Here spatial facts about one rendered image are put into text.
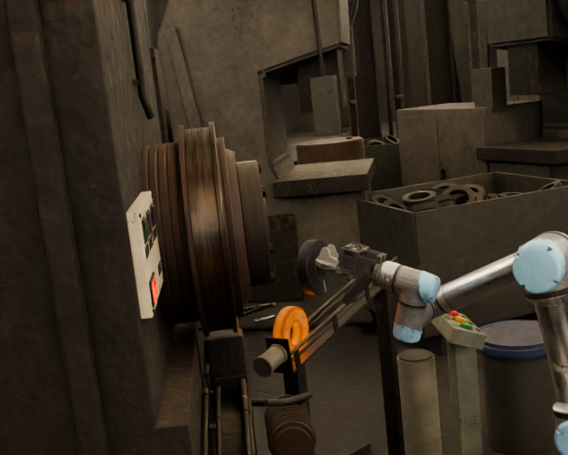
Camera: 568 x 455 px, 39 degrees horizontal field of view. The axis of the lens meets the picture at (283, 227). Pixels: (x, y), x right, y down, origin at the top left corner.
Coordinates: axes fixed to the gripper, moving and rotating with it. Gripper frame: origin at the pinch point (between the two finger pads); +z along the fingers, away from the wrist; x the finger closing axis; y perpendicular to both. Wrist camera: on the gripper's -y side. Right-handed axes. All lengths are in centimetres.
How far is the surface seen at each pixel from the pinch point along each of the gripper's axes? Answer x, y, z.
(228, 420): 47, -26, -6
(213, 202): 63, 30, -7
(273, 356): 13.8, -25.0, 1.9
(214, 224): 64, 27, -8
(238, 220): 57, 26, -9
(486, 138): -344, -16, 50
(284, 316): 4.3, -17.2, 4.8
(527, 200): -211, -20, -11
